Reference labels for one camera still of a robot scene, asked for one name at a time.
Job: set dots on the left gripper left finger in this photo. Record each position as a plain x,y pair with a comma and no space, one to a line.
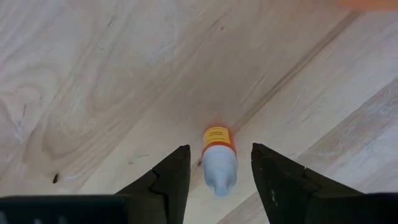
171,183

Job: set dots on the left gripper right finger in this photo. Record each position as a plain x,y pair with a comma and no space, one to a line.
280,186

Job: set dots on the small orange food coloring bottle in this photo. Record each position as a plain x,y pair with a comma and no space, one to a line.
219,161

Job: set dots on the translucent orange plastic bin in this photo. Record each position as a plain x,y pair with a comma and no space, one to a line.
370,3

